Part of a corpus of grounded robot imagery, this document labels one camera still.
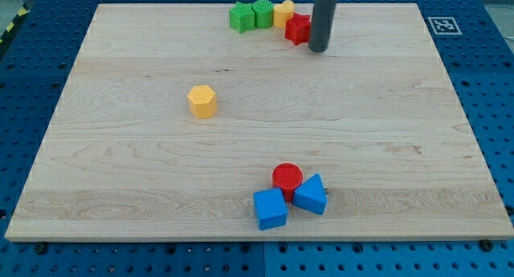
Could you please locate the grey cylindrical robot arm stick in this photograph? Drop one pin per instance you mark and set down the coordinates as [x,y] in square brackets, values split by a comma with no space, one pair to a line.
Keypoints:
[321,26]

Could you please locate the yellow hexagon block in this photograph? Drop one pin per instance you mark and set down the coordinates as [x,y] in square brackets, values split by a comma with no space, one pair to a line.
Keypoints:
[202,101]

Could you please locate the red cylinder block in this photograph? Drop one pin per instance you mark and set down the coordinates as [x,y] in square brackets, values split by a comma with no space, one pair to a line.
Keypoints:
[287,177]

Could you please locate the blue cube block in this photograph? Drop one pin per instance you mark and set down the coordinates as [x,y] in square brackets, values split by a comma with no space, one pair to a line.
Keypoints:
[270,209]

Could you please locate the light wooden board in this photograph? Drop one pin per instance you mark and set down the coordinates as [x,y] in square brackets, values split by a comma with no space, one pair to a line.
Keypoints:
[376,115]

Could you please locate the blue triangle block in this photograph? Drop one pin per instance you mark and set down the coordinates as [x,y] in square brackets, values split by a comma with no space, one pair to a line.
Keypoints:
[311,195]

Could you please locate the red star block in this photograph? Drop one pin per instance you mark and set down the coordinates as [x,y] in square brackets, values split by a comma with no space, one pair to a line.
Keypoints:
[298,29]

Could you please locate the green star block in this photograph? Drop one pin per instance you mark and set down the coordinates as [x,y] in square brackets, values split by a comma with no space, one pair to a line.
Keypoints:
[242,17]

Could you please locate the yellow heart block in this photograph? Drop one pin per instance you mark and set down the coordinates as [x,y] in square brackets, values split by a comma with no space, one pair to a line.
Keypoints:
[282,12]

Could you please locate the green cylinder block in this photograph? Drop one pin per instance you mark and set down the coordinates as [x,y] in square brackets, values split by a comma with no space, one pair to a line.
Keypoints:
[263,11]

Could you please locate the white fiducial marker tag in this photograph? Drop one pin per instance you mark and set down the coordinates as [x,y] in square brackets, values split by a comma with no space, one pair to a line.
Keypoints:
[443,25]

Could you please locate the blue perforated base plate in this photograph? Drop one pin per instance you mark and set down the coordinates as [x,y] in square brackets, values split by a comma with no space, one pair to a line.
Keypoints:
[33,72]

